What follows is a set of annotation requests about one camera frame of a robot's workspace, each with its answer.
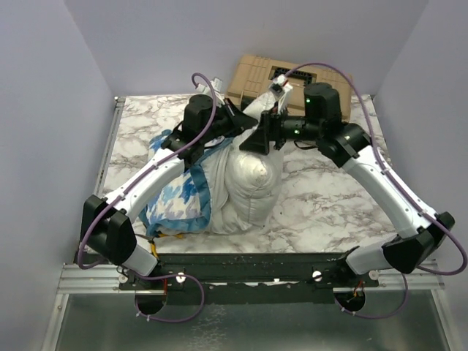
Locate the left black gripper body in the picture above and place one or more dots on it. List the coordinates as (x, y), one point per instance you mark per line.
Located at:
(226, 123)

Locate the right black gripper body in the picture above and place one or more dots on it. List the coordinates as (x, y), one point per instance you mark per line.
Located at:
(292, 128)

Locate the white pillow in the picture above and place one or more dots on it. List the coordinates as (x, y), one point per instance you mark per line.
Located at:
(244, 187)

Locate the white pillowcase blue trim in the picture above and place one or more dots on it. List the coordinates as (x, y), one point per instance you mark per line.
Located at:
(190, 202)

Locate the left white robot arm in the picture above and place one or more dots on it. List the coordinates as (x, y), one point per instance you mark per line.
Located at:
(107, 221)

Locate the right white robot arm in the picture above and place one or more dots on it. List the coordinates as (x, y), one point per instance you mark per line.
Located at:
(419, 228)

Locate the tan plastic toolbox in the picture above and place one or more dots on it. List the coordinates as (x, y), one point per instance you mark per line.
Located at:
(254, 75)

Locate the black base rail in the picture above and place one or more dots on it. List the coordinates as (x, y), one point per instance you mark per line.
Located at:
(191, 279)

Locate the yellow handled pliers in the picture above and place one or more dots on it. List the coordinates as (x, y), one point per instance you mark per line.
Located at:
(162, 244)

